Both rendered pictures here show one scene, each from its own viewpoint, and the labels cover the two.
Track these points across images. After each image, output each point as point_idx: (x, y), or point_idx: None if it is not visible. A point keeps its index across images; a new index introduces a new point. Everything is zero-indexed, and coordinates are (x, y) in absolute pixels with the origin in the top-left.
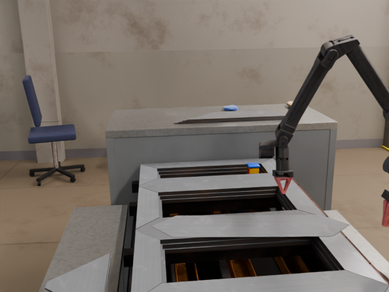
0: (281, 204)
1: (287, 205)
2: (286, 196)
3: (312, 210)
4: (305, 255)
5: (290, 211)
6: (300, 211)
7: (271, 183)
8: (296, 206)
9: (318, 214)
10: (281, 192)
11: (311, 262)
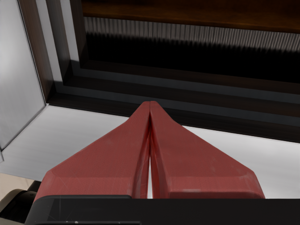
0: (284, 83)
1: (196, 95)
2: (258, 132)
3: (41, 159)
4: (242, 75)
5: (22, 64)
6: (22, 106)
7: None
8: (83, 116)
9: (9, 159)
10: (151, 104)
11: (206, 72)
